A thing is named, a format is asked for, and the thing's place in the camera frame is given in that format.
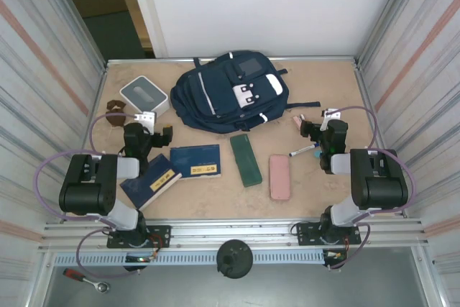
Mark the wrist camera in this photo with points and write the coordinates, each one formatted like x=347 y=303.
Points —
x=145 y=118
x=330 y=113

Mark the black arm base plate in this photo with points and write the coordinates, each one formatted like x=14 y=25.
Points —
x=160 y=235
x=305 y=233

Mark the pink pencil case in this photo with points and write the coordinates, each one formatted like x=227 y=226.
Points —
x=279 y=177

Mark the aluminium mounting rail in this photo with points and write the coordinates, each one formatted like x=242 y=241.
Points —
x=233 y=233

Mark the small brown scrunchie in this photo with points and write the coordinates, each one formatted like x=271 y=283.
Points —
x=109 y=105

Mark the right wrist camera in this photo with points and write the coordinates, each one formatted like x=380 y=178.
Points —
x=330 y=113

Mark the thick blue book yellow label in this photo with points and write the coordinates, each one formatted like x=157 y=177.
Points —
x=143 y=188

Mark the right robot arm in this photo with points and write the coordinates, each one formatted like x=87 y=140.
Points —
x=377 y=177

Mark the aluminium table edge rail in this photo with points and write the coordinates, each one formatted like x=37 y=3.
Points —
x=323 y=59

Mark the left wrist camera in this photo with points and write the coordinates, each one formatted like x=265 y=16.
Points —
x=145 y=118

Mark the thin blue book yellow label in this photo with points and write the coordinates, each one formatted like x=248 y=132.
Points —
x=194 y=157

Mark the black round knob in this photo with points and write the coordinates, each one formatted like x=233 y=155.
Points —
x=233 y=260

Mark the green pencil case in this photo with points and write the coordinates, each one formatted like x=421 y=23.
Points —
x=246 y=161

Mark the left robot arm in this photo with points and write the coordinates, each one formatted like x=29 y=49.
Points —
x=86 y=184

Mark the white grey tissue box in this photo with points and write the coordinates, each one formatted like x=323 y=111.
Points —
x=143 y=95

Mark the pink eraser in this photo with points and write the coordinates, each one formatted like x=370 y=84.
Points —
x=297 y=121

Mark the white marker blue cap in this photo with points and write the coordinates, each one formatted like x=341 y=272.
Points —
x=302 y=150

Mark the navy blue backpack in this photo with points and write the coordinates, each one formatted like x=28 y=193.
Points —
x=215 y=98

